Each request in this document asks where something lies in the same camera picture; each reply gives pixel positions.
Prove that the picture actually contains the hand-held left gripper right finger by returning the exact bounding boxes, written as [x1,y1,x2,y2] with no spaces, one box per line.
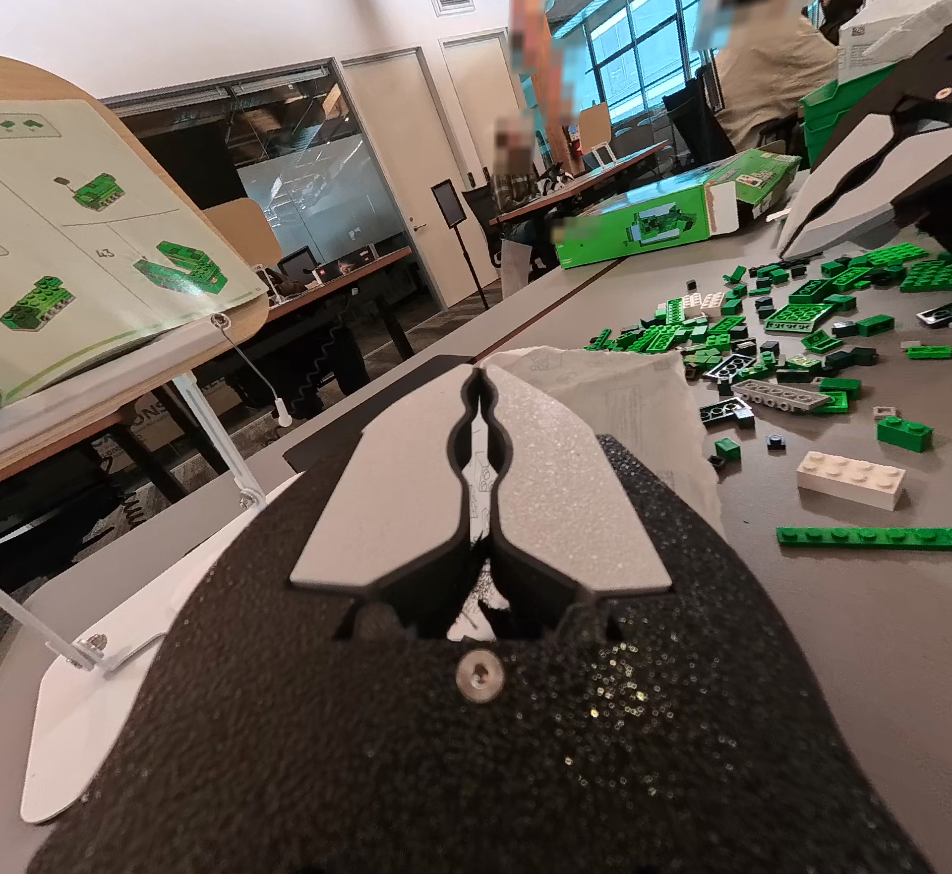
[483,368,675,600]

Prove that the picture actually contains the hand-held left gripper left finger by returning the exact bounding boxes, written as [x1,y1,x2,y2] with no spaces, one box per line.
[289,366,481,601]

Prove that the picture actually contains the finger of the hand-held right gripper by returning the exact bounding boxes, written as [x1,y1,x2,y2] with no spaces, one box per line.
[779,148,906,259]
[778,113,904,251]

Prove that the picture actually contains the torn white paper bag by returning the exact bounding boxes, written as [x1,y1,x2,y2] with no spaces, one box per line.
[446,346,726,640]

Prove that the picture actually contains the scatter of small green bricks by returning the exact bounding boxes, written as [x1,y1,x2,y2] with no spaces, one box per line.
[584,242,952,469]

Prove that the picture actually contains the large green studded plate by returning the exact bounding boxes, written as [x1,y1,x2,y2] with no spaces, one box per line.
[900,260,952,293]

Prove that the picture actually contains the green wide plate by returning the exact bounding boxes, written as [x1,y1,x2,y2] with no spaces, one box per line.
[765,303,837,334]

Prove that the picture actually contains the black office chair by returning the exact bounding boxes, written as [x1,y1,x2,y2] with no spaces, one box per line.
[664,66,733,161]

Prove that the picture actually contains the light grey long plate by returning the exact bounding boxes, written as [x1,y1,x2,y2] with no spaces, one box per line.
[731,378,832,414]

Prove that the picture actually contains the green two-stud brick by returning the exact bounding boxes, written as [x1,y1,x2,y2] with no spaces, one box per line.
[876,416,935,454]

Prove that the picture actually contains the wooden office table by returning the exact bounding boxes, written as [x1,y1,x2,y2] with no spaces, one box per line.
[489,141,670,228]
[0,245,417,488]

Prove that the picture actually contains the large window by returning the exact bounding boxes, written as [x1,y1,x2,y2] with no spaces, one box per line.
[546,0,715,146]

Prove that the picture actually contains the white paper sheet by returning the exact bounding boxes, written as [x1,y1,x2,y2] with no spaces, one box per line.
[498,238,535,300]

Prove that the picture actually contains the white eight-stud brick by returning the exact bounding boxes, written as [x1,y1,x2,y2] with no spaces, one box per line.
[796,451,907,512]

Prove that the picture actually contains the green toy box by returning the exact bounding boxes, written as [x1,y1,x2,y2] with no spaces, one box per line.
[552,149,804,271]

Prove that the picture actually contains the long green plate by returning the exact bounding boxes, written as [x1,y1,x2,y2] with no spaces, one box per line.
[775,526,952,551]

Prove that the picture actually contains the black sign stand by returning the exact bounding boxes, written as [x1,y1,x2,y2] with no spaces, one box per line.
[430,178,492,311]

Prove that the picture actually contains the tan rounded divider panel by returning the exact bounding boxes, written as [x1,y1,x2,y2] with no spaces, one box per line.
[202,198,284,268]

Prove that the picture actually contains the white door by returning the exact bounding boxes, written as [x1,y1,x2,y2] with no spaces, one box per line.
[338,48,477,310]
[439,32,529,183]

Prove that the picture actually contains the white wooden book stand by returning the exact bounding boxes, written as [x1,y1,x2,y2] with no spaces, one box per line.
[0,56,306,826]

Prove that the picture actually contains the building instruction booklet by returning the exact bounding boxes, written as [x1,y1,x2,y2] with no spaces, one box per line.
[0,99,270,410]

